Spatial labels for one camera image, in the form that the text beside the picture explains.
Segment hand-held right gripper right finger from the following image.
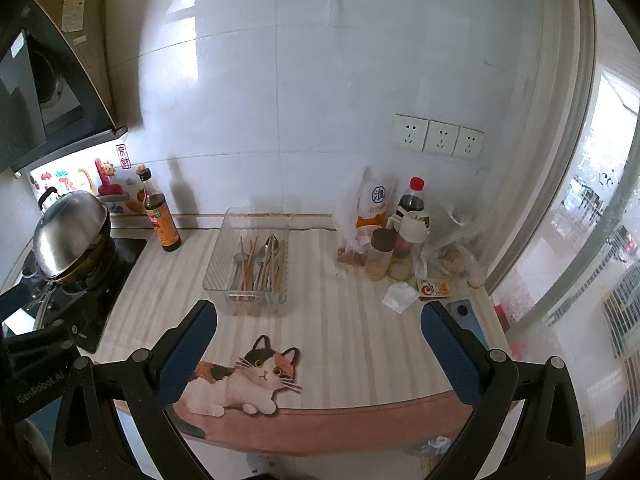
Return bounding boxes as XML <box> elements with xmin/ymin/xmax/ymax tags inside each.
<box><xmin>420</xmin><ymin>300</ymin><xmax>587</xmax><ymax>480</ymax></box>

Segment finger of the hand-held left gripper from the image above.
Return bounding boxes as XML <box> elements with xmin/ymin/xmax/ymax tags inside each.
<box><xmin>0</xmin><ymin>282</ymin><xmax>46</xmax><ymax>318</ymax></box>

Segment white and orange salt bag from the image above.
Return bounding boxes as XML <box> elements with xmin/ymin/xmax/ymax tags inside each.
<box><xmin>336</xmin><ymin>165</ymin><xmax>401</xmax><ymax>266</ymax></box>

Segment clear ribbed plastic tray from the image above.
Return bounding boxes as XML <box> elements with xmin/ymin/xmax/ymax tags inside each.
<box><xmin>202</xmin><ymin>206</ymin><xmax>292</xmax><ymax>317</ymax></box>

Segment black gas stove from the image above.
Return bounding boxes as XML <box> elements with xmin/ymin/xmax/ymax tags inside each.
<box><xmin>0</xmin><ymin>237</ymin><xmax>149</xmax><ymax>354</ymax></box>

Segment clear plastic bag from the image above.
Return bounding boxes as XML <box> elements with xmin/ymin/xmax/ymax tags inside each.
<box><xmin>424</xmin><ymin>199</ymin><xmax>489</xmax><ymax>289</ymax></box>

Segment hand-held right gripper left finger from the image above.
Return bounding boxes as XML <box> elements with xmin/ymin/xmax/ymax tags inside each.
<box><xmin>50</xmin><ymin>299</ymin><xmax>219</xmax><ymax>480</ymax></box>

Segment white wall outlet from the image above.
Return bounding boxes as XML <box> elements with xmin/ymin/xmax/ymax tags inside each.
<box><xmin>391</xmin><ymin>113</ymin><xmax>430</xmax><ymax>151</ymax></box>
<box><xmin>452</xmin><ymin>126</ymin><xmax>485</xmax><ymax>160</ymax></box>
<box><xmin>422</xmin><ymin>120</ymin><xmax>460</xmax><ymax>156</ymax></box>

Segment dark soy sauce bottle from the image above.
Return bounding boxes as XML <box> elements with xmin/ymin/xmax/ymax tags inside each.
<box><xmin>138</xmin><ymin>166</ymin><xmax>183</xmax><ymax>254</ymax></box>

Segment steel wok lid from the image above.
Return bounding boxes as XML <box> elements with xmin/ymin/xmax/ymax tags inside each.
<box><xmin>32</xmin><ymin>187</ymin><xmax>111</xmax><ymax>281</ymax></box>

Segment round yellowish container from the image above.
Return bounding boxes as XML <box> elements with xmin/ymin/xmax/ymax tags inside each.
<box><xmin>389</xmin><ymin>257</ymin><xmax>417</xmax><ymax>281</ymax></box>

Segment glass window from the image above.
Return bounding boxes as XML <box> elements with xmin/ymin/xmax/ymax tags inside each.
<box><xmin>487</xmin><ymin>0</ymin><xmax>640</xmax><ymax>480</ymax></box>

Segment metal wok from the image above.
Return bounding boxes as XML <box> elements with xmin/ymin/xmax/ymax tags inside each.
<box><xmin>30</xmin><ymin>227</ymin><xmax>119</xmax><ymax>287</ymax></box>

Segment black range hood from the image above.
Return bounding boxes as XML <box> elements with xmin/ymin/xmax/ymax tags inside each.
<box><xmin>0</xmin><ymin>0</ymin><xmax>129</xmax><ymax>174</ymax></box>

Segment small red and yellow box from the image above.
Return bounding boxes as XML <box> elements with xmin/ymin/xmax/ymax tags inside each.
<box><xmin>417</xmin><ymin>278</ymin><xmax>451</xmax><ymax>301</ymax></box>

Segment white capped seasoning bottle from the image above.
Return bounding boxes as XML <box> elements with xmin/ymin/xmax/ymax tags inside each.
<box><xmin>390</xmin><ymin>210</ymin><xmax>432</xmax><ymax>253</ymax></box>

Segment blue smartphone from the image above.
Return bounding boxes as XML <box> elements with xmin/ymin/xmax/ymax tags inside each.
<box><xmin>446</xmin><ymin>298</ymin><xmax>489</xmax><ymax>352</ymax></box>

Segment cola bottle with red cap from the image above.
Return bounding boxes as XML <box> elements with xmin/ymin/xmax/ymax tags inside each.
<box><xmin>397</xmin><ymin>176</ymin><xmax>426</xmax><ymax>222</ymax></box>

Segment small metal spoon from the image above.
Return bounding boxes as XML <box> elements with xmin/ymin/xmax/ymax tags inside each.
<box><xmin>252</xmin><ymin>252</ymin><xmax>269</xmax><ymax>292</ymax></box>

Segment white crumpled tissue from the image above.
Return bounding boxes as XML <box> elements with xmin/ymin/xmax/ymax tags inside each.
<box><xmin>382</xmin><ymin>282</ymin><xmax>420</xmax><ymax>315</ymax></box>

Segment colourful wall stickers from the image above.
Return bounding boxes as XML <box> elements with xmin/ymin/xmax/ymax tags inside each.
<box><xmin>29</xmin><ymin>144</ymin><xmax>151</xmax><ymax>217</ymax></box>

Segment clear jar with brown lid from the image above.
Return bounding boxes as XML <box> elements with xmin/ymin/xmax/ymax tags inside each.
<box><xmin>364</xmin><ymin>228</ymin><xmax>397</xmax><ymax>281</ymax></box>

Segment large metal spoon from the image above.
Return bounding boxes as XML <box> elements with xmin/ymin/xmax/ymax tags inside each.
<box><xmin>264</xmin><ymin>234</ymin><xmax>282</xmax><ymax>295</ymax></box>

